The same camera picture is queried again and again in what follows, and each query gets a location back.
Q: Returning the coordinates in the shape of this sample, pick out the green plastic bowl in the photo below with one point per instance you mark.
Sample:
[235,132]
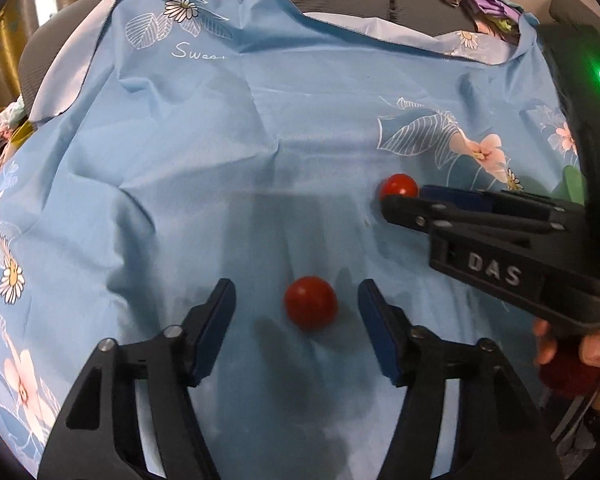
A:
[572,187]

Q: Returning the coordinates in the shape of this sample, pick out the red cherry tomato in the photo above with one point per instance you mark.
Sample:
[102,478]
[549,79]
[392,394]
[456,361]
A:
[311,303]
[400,185]

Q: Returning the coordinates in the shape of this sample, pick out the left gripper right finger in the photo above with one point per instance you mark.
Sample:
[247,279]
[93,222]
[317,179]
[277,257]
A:
[499,434]

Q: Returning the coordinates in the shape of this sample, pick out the person's right hand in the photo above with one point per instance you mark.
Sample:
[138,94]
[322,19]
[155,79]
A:
[547,348]

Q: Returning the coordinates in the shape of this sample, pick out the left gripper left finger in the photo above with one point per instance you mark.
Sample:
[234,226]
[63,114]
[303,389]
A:
[96,434]

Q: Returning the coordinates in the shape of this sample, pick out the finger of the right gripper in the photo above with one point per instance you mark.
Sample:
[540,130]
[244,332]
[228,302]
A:
[423,215]
[501,201]

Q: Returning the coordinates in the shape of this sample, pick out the blue floral cloth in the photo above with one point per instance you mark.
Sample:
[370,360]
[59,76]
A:
[179,142]

